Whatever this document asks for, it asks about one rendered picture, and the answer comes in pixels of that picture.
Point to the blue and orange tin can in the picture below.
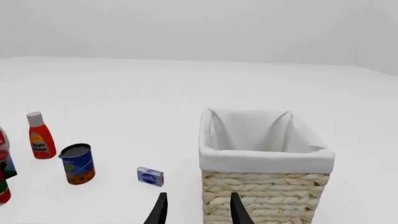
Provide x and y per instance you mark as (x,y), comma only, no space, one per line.
(77,164)

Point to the red ketchup bottle white cap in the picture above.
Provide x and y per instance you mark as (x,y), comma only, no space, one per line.
(41,140)

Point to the small blue printed box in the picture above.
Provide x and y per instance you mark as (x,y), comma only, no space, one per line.
(149,176)

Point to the woven basket with white liner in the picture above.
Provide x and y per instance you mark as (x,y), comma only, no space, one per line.
(264,163)

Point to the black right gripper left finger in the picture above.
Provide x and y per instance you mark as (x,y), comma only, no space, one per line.
(159,211)

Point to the blue printed carton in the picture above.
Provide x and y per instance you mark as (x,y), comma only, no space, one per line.
(10,169)

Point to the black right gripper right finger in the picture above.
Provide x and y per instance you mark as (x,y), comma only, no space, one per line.
(239,211)

